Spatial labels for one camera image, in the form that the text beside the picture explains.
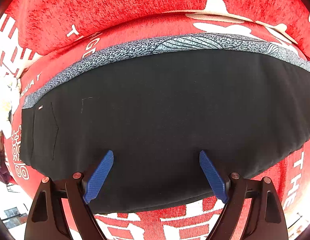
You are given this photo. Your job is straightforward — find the black pants with patterned trim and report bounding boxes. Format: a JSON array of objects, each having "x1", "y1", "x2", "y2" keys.
[{"x1": 20, "y1": 33, "x2": 310, "y2": 213}]

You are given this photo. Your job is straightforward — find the red wedding bed quilt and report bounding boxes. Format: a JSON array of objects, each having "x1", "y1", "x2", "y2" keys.
[{"x1": 5, "y1": 14, "x2": 310, "y2": 239}]

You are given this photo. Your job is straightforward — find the red long pillow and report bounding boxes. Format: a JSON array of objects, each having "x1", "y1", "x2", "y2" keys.
[{"x1": 0, "y1": 0, "x2": 310, "y2": 78}]

